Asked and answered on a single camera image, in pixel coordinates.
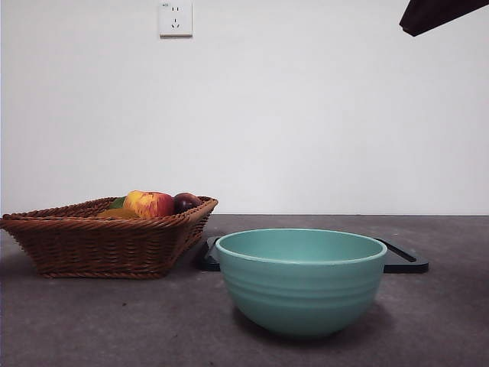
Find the yellow brown round fruit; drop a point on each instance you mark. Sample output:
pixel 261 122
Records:
pixel 114 213

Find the teal ribbed bowl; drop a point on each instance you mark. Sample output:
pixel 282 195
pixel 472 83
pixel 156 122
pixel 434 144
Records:
pixel 302 294

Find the dark green rectangular tray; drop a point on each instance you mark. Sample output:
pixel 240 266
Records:
pixel 409 264

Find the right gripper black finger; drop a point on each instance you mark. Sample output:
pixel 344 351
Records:
pixel 454 13
pixel 420 11

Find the brown wicker basket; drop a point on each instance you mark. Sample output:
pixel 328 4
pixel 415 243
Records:
pixel 99 244

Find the red yellow apple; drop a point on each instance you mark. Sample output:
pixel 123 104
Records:
pixel 149 203

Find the white wall socket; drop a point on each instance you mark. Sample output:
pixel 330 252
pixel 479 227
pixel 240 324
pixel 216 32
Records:
pixel 175 18

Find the dark red plum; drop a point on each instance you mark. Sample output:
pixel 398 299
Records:
pixel 185 202

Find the green avocado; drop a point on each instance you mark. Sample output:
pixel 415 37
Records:
pixel 118 202

